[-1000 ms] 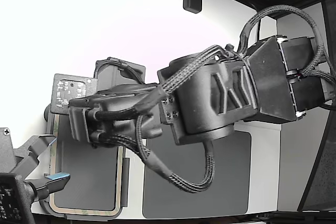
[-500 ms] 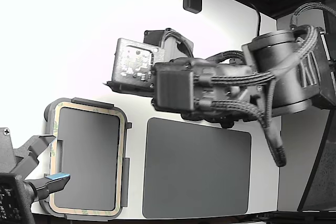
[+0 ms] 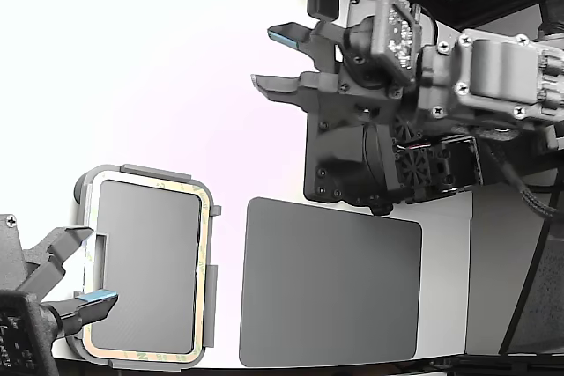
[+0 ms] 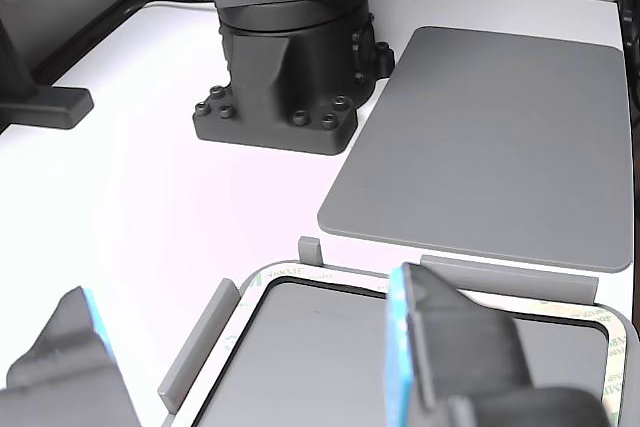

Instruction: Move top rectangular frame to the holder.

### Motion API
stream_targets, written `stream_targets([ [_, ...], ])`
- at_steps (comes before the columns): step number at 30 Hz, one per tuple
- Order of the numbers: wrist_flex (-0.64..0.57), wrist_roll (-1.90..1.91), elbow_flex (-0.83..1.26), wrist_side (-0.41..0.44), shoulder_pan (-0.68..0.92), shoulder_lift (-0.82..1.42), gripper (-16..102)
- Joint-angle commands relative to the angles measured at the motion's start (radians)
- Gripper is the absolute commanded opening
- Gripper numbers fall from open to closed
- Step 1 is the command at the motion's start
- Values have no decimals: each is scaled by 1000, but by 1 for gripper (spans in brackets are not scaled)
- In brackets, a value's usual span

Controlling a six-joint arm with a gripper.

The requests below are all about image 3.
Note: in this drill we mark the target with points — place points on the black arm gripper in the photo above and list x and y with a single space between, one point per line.
357 98

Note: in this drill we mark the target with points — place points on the grey idle gripper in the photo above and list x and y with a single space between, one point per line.
9 252

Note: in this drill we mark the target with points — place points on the black six-joint robot arm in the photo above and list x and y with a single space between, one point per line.
498 72

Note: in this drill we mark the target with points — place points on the grey rectangular holder tray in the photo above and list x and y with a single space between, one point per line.
150 261

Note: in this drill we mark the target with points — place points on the dark grey rectangular mat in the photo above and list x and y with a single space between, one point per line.
330 283

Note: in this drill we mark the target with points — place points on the black diagonal strut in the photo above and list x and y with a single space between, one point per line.
524 279

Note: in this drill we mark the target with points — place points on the black idle gripper camera mount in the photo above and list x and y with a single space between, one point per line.
26 336

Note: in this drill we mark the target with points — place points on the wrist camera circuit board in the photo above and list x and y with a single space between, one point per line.
396 37

